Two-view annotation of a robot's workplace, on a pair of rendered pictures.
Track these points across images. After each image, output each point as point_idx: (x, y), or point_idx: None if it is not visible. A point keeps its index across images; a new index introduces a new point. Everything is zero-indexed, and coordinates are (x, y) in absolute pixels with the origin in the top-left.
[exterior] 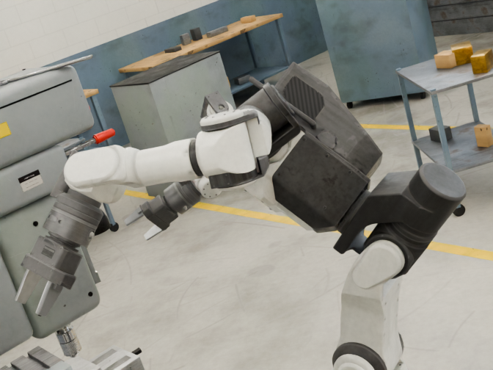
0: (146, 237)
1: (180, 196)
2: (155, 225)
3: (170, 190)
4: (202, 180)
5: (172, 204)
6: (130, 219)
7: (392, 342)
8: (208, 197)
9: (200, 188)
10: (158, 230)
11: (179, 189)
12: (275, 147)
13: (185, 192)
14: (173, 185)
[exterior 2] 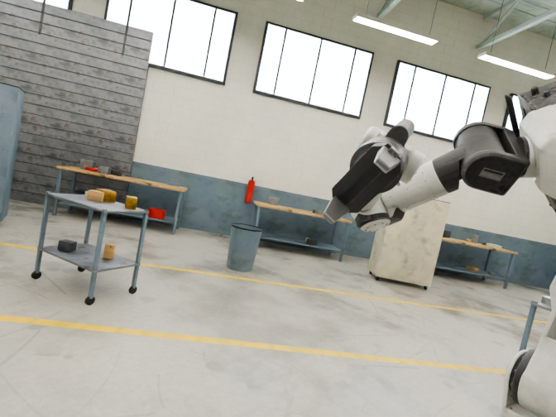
0: (333, 217)
1: (405, 160)
2: (333, 199)
3: (395, 145)
4: (419, 152)
5: (403, 168)
6: (389, 160)
7: None
8: (409, 180)
9: (420, 160)
10: (345, 209)
11: (403, 149)
12: None
13: (407, 158)
14: (390, 140)
